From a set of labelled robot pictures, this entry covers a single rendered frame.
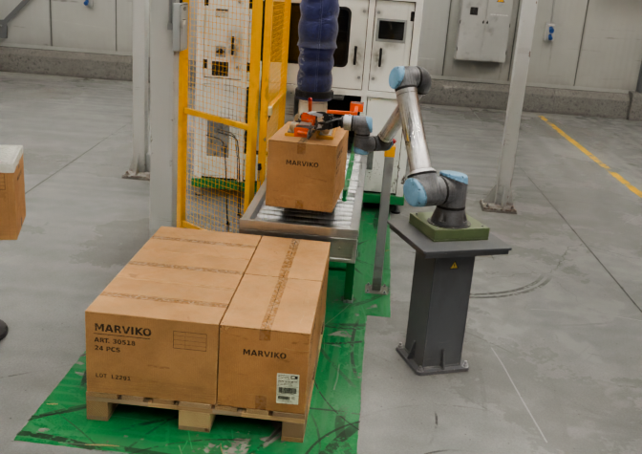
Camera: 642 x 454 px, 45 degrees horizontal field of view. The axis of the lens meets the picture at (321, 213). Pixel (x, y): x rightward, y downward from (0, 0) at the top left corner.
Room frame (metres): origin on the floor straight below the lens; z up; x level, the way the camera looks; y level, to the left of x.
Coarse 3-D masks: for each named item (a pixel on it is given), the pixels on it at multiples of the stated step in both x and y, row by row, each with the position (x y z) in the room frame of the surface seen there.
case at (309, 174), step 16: (336, 128) 4.83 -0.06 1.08; (272, 144) 4.37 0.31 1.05; (288, 144) 4.36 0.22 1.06; (304, 144) 4.35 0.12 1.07; (320, 144) 4.33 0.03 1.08; (336, 144) 4.36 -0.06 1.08; (272, 160) 4.37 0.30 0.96; (288, 160) 4.36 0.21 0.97; (304, 160) 4.34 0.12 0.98; (320, 160) 4.33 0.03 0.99; (336, 160) 4.36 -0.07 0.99; (272, 176) 4.37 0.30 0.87; (288, 176) 4.36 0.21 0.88; (304, 176) 4.34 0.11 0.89; (320, 176) 4.33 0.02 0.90; (336, 176) 4.42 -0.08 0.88; (272, 192) 4.37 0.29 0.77; (288, 192) 4.36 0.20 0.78; (304, 192) 4.34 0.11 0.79; (320, 192) 4.33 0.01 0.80; (336, 192) 4.49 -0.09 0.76; (304, 208) 4.34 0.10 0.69; (320, 208) 4.33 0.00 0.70
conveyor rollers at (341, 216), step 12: (348, 156) 6.38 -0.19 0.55; (360, 156) 6.46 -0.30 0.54; (348, 192) 5.29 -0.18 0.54; (264, 204) 4.88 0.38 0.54; (336, 204) 4.95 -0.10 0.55; (348, 204) 5.02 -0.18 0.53; (264, 216) 4.61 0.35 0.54; (276, 216) 4.61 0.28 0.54; (288, 216) 4.61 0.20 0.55; (300, 216) 4.68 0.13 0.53; (312, 216) 4.68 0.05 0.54; (324, 216) 4.68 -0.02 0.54; (336, 216) 4.68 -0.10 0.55; (348, 216) 4.75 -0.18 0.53
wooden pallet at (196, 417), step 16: (320, 336) 4.04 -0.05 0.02; (96, 400) 3.07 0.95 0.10; (112, 400) 3.07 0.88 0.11; (128, 400) 3.06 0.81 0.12; (144, 400) 3.07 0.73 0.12; (160, 400) 3.05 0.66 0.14; (176, 400) 3.09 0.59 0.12; (96, 416) 3.07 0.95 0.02; (192, 416) 3.05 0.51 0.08; (208, 416) 3.04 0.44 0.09; (240, 416) 3.03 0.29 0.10; (256, 416) 3.03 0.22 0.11; (272, 416) 3.02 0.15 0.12; (288, 416) 3.02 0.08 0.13; (304, 416) 3.01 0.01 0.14; (208, 432) 3.04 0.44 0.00; (288, 432) 3.02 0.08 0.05; (304, 432) 3.05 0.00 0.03
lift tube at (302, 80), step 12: (300, 48) 4.61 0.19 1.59; (312, 48) 4.56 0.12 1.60; (300, 60) 4.62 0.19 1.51; (312, 60) 4.57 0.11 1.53; (324, 60) 4.58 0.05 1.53; (300, 72) 4.62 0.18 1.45; (312, 72) 4.56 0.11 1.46; (324, 72) 4.58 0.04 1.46; (300, 84) 4.59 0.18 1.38; (312, 84) 4.56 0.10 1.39; (324, 84) 4.57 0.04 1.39
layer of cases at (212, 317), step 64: (192, 256) 3.82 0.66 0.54; (256, 256) 3.89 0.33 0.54; (320, 256) 3.96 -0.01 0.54; (128, 320) 3.07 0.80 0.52; (192, 320) 3.06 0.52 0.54; (256, 320) 3.11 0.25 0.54; (320, 320) 3.76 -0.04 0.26; (128, 384) 3.07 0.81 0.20; (192, 384) 3.05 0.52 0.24; (256, 384) 3.03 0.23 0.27
